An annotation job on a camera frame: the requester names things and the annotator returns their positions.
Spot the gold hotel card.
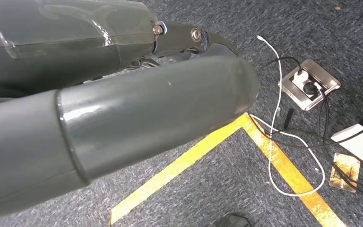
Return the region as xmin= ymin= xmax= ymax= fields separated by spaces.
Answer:
xmin=328 ymin=152 xmax=362 ymax=193

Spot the yellow floor tape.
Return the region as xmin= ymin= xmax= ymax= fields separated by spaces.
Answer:
xmin=109 ymin=112 xmax=347 ymax=227

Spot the white charger plug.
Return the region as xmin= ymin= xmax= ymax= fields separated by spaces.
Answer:
xmin=292 ymin=69 xmax=309 ymax=91

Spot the black power plug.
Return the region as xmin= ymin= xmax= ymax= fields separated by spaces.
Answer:
xmin=302 ymin=80 xmax=319 ymax=96

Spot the steel floor socket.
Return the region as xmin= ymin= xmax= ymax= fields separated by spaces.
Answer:
xmin=277 ymin=58 xmax=342 ymax=112

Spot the white panel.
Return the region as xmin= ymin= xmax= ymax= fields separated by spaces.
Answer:
xmin=330 ymin=105 xmax=363 ymax=175

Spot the white charging cable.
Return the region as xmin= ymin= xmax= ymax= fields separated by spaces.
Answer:
xmin=250 ymin=35 xmax=326 ymax=198

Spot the thin black cable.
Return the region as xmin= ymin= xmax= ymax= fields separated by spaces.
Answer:
xmin=256 ymin=56 xmax=303 ymax=76

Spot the long black cable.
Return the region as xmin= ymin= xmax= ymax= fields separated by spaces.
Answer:
xmin=246 ymin=88 xmax=363 ymax=150

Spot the black power cable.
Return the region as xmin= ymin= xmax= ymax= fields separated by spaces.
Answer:
xmin=318 ymin=92 xmax=363 ymax=208

